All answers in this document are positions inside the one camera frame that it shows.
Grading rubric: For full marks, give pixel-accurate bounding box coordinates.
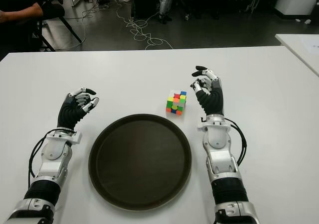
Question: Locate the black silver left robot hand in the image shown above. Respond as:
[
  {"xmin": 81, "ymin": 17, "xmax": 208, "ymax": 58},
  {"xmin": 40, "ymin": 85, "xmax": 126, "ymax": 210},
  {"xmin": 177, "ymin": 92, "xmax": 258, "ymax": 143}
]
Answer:
[{"xmin": 57, "ymin": 87, "xmax": 100, "ymax": 131}]

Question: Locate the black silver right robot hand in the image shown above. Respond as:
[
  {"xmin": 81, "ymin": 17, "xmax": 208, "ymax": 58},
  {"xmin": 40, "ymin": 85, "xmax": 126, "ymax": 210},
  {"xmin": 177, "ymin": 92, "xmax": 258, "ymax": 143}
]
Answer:
[{"xmin": 190, "ymin": 65, "xmax": 226, "ymax": 117}]

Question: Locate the seated person in black shirt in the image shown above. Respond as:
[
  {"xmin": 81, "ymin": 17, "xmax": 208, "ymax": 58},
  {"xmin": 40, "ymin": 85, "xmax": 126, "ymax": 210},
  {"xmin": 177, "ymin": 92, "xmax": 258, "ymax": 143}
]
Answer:
[{"xmin": 0, "ymin": 0, "xmax": 50, "ymax": 52}]

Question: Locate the white pedestal cabinet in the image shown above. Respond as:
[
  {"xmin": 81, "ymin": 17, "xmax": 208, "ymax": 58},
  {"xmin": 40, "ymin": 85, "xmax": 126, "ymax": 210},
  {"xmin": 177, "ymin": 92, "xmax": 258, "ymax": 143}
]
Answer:
[{"xmin": 274, "ymin": 0, "xmax": 319, "ymax": 18}]

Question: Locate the white side table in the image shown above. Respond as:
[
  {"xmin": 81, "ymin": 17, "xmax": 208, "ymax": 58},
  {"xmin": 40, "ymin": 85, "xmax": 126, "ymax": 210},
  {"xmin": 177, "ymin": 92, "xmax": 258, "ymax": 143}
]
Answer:
[{"xmin": 275, "ymin": 33, "xmax": 319, "ymax": 77}]

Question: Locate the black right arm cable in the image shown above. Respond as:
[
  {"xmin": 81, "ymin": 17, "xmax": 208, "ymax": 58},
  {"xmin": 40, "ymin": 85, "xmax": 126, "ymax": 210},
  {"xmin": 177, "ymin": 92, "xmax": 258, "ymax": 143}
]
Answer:
[{"xmin": 225, "ymin": 118, "xmax": 247, "ymax": 166}]

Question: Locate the white humanoid robot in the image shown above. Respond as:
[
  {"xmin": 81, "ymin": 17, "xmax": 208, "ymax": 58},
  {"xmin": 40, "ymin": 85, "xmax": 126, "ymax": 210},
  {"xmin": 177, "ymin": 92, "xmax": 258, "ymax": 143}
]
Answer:
[{"xmin": 159, "ymin": 0, "xmax": 175, "ymax": 24}]

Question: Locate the tangled white floor cable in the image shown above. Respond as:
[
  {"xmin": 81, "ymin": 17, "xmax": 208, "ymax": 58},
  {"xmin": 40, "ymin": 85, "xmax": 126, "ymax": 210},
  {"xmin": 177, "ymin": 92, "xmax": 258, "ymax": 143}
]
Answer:
[{"xmin": 116, "ymin": 0, "xmax": 174, "ymax": 50}]

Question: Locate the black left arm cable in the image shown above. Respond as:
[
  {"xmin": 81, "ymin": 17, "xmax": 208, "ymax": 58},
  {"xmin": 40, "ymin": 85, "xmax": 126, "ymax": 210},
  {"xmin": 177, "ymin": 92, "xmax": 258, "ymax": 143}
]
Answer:
[{"xmin": 27, "ymin": 128, "xmax": 75, "ymax": 185}]

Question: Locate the black office chair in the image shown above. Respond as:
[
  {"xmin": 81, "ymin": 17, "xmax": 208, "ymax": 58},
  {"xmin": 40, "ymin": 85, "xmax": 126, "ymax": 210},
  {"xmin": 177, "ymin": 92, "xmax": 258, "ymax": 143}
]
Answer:
[{"xmin": 32, "ymin": 0, "xmax": 83, "ymax": 52}]

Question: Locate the black wheeled equipment stand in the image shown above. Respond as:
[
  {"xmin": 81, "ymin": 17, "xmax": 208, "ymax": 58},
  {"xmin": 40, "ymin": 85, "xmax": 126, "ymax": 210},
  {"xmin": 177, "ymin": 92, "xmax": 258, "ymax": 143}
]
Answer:
[{"xmin": 178, "ymin": 0, "xmax": 226, "ymax": 20}]

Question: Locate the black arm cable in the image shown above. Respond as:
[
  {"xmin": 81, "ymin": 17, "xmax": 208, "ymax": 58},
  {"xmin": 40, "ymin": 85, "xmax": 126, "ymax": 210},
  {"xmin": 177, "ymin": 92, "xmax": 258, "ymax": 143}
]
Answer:
[
  {"xmin": 225, "ymin": 118, "xmax": 247, "ymax": 166},
  {"xmin": 27, "ymin": 128, "xmax": 75, "ymax": 185}
]

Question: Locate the round dark brown plate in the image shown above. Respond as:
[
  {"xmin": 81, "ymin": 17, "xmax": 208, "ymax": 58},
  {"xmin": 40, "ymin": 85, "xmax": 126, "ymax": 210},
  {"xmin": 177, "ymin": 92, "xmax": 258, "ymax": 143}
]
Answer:
[{"xmin": 88, "ymin": 113, "xmax": 192, "ymax": 212}]

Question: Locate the black cabinet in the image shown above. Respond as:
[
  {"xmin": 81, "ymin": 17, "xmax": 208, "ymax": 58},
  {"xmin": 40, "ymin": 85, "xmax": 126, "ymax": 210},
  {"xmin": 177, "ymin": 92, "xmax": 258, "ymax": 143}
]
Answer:
[{"xmin": 131, "ymin": 0, "xmax": 161, "ymax": 19}]

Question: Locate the multicoloured Rubik's cube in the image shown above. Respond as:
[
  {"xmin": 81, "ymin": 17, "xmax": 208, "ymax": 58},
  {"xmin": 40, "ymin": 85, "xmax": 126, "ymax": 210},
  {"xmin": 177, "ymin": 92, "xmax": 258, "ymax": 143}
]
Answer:
[{"xmin": 165, "ymin": 90, "xmax": 188, "ymax": 115}]

